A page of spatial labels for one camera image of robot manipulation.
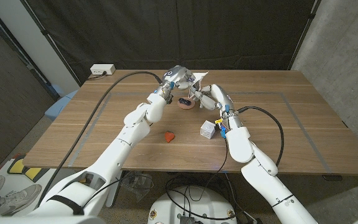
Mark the red strawberry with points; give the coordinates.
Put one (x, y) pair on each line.
(169, 137)

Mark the yellow black floor pad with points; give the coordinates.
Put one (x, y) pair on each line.
(18, 165)
(33, 173)

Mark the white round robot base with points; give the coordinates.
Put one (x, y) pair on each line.
(197, 202)

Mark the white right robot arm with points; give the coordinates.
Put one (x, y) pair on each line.
(259, 174)

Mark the pink round dish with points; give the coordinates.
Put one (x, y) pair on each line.
(185, 105)

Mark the black finned electronics box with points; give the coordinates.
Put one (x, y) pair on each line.
(187, 220)

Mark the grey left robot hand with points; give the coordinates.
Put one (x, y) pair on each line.
(177, 76)

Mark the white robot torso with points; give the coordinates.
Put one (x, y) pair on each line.
(42, 220)

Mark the black backdrop stand pole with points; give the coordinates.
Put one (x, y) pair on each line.
(306, 31)
(47, 37)

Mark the white cloth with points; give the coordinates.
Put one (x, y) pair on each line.
(200, 76)

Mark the white power strip box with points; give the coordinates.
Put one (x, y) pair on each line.
(101, 69)

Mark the black backdrop curtain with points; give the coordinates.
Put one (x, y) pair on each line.
(172, 31)

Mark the clear plastic bag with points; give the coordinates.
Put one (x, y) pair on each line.
(138, 185)

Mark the white cube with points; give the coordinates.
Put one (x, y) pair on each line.
(208, 130)

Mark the light blue bin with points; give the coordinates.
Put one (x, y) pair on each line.
(57, 104)

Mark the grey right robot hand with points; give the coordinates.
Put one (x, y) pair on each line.
(221, 98)

